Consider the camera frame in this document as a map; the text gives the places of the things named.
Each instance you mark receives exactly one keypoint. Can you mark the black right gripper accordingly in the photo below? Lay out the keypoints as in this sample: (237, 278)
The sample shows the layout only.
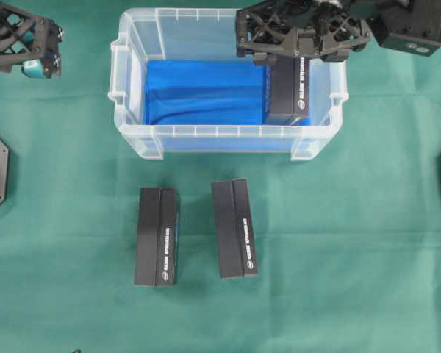
(325, 30)

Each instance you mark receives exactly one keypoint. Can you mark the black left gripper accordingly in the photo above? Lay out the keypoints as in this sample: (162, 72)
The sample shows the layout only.
(29, 41)

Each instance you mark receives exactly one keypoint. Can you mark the black RealSense box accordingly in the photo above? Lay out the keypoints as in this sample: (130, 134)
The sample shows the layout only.
(157, 237)
(234, 229)
(286, 91)

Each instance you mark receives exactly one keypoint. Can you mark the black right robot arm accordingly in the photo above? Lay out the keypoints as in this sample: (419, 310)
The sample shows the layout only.
(408, 26)

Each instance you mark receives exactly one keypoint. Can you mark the clear acrylic case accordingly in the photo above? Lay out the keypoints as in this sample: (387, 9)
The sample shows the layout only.
(185, 35)

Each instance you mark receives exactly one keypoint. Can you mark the blue cloth behind case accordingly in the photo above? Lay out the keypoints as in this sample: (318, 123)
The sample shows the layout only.
(204, 93)

